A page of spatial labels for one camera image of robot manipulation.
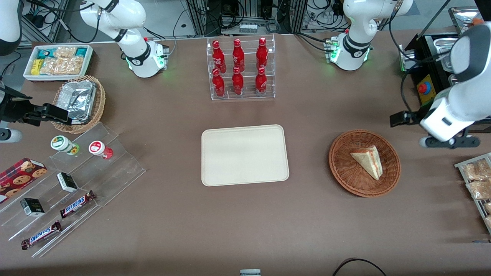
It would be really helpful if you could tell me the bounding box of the tray of packaged snacks right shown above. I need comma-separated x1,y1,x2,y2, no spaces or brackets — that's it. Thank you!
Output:
455,153,491,234

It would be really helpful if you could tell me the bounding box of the clear acrylic stepped display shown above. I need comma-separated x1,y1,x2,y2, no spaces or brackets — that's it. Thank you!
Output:
0,122,146,258

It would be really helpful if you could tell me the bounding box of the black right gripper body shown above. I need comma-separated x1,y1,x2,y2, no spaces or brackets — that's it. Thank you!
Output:
0,86,34,123

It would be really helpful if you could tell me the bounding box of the aluminium foil container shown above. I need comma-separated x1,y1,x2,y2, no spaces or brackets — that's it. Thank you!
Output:
58,80,97,124

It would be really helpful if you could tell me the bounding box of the clear acrylic bottle rack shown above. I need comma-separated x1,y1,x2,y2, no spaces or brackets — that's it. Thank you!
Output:
206,34,276,101

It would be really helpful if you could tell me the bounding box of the black food warmer cabinet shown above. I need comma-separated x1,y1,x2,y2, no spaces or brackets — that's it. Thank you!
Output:
399,6,491,135

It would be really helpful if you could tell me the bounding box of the beige plastic tray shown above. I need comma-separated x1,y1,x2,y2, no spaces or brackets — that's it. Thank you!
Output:
201,124,290,187

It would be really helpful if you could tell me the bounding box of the Snickers chocolate bar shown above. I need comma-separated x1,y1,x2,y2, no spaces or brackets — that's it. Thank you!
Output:
21,220,62,250
59,191,96,219

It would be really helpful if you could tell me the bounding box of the red cookie box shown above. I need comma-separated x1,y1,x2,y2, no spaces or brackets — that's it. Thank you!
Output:
0,158,48,204

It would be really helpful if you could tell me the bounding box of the small black box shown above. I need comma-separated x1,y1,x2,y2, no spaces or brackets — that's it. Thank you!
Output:
20,197,45,217
56,172,79,193

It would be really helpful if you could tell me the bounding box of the light brown wicker basket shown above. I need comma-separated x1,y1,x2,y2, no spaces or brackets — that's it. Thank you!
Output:
52,75,106,135

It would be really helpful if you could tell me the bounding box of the triangular sandwich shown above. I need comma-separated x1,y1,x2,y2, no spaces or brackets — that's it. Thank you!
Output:
350,145,383,181

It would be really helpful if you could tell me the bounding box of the clear bagged pastry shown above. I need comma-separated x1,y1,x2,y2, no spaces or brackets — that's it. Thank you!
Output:
461,159,491,181
40,57,86,76
466,180,491,200
54,46,77,59

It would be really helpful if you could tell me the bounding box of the red cola bottle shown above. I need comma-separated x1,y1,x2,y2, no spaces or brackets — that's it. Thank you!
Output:
212,40,227,74
232,67,244,95
256,37,269,71
212,68,226,97
255,67,267,96
232,38,245,73

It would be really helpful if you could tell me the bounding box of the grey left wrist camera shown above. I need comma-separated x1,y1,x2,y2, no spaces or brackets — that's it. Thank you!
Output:
419,135,481,149

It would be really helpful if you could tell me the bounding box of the green lidded white cup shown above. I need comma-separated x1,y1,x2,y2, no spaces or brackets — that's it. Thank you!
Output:
50,135,80,156

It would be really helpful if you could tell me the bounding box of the red lidded white cup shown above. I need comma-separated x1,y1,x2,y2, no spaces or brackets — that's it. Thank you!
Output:
88,140,114,160

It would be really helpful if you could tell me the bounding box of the dark brown wicker basket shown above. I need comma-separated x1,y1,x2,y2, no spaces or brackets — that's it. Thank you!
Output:
329,129,401,198

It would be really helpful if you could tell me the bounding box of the black cable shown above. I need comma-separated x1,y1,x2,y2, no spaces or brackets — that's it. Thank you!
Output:
332,258,388,276

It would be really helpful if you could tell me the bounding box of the white plastic snack bin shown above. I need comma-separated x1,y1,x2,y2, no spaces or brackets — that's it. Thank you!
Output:
23,44,94,82

